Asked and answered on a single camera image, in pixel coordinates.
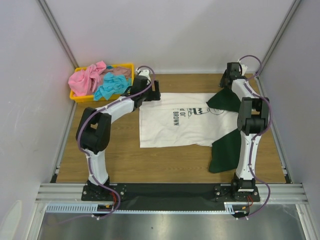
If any cyan t-shirt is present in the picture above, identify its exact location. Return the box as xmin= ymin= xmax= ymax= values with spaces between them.
xmin=93 ymin=72 xmax=132 ymax=101

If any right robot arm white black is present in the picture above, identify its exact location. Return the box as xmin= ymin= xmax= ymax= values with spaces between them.
xmin=220 ymin=62 xmax=271 ymax=203

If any mauve t-shirt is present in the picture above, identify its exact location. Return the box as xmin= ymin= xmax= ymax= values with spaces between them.
xmin=101 ymin=65 xmax=132 ymax=79

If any white green raglan t-shirt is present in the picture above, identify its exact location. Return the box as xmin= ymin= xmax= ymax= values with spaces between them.
xmin=139 ymin=89 xmax=241 ymax=173

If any white slotted cable duct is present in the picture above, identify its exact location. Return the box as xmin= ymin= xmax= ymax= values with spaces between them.
xmin=46 ymin=202 xmax=248 ymax=215

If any left aluminium frame post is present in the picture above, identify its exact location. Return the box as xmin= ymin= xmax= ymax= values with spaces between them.
xmin=36 ymin=0 xmax=79 ymax=69

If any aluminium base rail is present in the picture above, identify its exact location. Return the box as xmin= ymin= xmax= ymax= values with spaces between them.
xmin=36 ymin=183 xmax=308 ymax=204

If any yellow plastic bin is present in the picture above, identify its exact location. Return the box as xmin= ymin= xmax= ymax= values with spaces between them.
xmin=69 ymin=63 xmax=135 ymax=103

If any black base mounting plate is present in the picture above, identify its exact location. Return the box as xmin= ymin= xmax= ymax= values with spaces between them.
xmin=81 ymin=183 xmax=261 ymax=211

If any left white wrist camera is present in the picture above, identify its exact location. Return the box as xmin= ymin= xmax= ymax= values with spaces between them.
xmin=135 ymin=69 xmax=151 ymax=80

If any right aluminium frame post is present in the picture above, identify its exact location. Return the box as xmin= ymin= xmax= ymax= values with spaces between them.
xmin=258 ymin=0 xmax=302 ymax=74

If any aluminium frame post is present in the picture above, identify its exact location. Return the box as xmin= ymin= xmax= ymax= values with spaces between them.
xmin=36 ymin=0 xmax=79 ymax=69
xmin=258 ymin=0 xmax=302 ymax=74

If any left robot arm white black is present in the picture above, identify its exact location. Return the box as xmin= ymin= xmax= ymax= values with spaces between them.
xmin=76 ymin=75 xmax=161 ymax=200

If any pink t-shirt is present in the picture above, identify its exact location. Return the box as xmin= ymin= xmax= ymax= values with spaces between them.
xmin=68 ymin=61 xmax=107 ymax=97

